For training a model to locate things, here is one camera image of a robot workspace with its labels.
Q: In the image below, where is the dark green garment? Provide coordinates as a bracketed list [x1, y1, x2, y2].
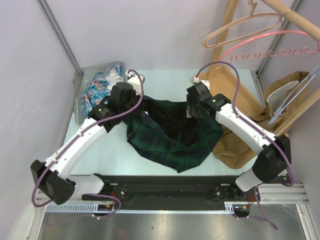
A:
[122, 96, 224, 173]

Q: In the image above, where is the pink plastic hanger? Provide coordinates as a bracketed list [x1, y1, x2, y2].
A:
[219, 30, 320, 63]

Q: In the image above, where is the blue floral garment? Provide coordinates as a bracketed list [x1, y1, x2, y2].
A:
[82, 62, 125, 118]

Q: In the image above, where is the light blue wire hanger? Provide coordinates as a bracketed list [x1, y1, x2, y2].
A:
[268, 64, 320, 125]

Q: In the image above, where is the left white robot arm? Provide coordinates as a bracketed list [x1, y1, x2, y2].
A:
[30, 79, 144, 205]

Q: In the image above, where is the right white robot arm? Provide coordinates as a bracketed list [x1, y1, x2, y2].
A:
[186, 82, 291, 201]

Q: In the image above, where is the beige wooden hanger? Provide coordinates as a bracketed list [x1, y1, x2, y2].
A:
[202, 0, 282, 50]

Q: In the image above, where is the wooden clothes rack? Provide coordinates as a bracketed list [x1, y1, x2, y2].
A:
[199, 0, 320, 135]

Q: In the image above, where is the grey plastic bin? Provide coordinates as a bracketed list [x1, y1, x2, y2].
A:
[73, 61, 127, 126]

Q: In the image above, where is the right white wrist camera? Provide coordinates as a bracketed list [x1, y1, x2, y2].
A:
[191, 76, 210, 89]

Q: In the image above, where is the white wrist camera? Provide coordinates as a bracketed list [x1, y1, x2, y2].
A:
[125, 71, 142, 95]
[191, 76, 210, 89]

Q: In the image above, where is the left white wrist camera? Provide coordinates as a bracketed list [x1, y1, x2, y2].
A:
[125, 71, 142, 95]

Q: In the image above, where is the white slotted cable duct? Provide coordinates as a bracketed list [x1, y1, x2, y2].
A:
[46, 201, 237, 215]

